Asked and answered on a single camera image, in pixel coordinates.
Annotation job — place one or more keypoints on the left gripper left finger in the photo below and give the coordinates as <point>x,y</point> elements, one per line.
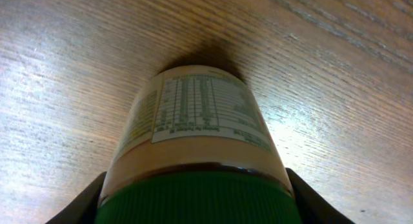
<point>83,209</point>

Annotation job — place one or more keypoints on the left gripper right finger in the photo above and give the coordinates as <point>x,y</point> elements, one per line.
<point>312,207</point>

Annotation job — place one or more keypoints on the green lid jar beige label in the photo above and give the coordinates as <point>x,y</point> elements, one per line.
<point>196,149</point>

